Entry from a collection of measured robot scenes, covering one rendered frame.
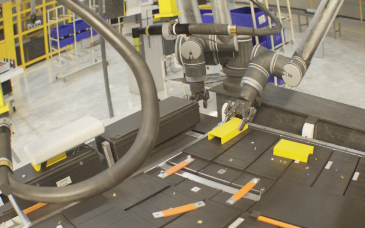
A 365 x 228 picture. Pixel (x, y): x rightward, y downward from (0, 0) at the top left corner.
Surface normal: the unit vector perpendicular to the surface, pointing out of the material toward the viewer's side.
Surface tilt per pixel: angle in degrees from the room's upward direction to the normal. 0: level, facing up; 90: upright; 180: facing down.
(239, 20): 94
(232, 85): 23
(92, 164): 90
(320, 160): 0
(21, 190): 45
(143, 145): 39
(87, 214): 0
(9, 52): 90
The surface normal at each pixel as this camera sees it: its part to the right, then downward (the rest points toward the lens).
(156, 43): 0.72, 0.18
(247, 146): -0.11, -0.92
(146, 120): -0.36, -0.61
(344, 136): -0.71, 0.33
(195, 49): -0.26, 0.38
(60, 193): 0.04, -0.40
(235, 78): -0.49, 0.37
